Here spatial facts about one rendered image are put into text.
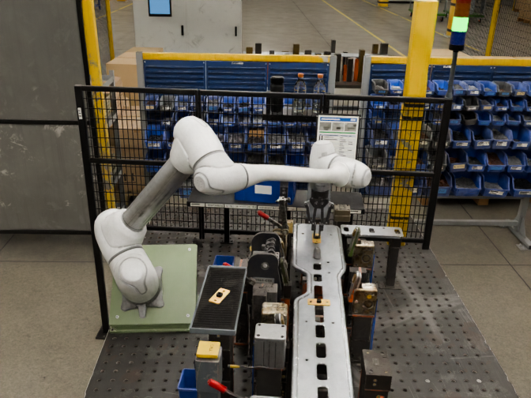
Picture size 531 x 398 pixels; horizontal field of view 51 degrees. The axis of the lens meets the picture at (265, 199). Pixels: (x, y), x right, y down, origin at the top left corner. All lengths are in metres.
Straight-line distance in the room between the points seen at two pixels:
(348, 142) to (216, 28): 6.06
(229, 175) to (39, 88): 2.53
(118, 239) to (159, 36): 6.77
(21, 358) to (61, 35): 2.08
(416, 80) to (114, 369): 1.92
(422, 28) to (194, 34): 6.24
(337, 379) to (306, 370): 0.10
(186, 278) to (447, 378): 1.14
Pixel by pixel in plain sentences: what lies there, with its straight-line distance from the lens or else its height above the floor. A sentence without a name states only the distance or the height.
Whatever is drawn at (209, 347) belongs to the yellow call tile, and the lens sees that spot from 1.65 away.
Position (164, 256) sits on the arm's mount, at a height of 0.95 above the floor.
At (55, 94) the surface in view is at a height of 1.25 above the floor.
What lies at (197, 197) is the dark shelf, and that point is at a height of 1.03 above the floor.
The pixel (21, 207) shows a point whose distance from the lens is 4.65.
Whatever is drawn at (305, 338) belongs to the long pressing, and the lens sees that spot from 1.95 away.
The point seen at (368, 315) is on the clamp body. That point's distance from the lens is 2.21.
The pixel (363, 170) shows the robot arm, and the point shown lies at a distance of 2.21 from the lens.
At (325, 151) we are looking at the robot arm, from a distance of 2.30.
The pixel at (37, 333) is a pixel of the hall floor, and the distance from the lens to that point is 3.82.
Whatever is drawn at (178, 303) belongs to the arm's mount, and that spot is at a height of 0.80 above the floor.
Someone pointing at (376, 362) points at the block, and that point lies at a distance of 1.84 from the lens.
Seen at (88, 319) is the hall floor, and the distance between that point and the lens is 3.85.
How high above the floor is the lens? 2.19
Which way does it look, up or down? 24 degrees down
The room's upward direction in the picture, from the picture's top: 1 degrees clockwise
